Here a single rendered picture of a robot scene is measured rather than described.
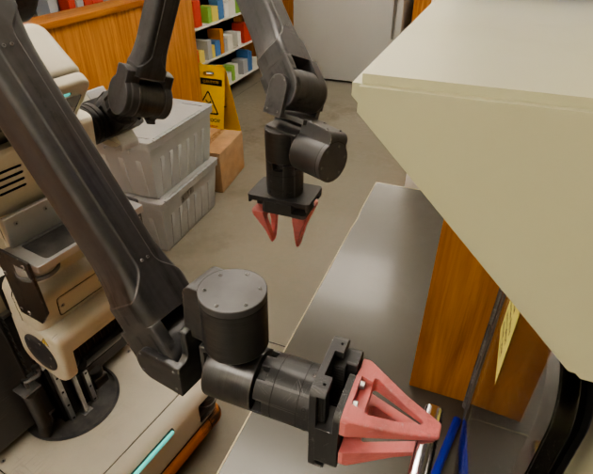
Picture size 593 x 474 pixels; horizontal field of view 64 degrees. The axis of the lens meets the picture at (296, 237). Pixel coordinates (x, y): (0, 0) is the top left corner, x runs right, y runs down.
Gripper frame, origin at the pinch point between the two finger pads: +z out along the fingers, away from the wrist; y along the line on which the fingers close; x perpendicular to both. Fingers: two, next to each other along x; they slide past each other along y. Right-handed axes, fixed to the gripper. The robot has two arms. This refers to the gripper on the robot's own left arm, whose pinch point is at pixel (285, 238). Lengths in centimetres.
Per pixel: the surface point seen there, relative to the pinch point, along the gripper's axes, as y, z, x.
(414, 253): 19.2, 15.8, 25.7
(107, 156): -141, 56, 109
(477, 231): 26, -37, -46
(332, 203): -48, 109, 193
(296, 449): 11.7, 15.9, -25.6
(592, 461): 33, -26, -45
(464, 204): 26, -37, -46
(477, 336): 31.7, 2.2, -9.4
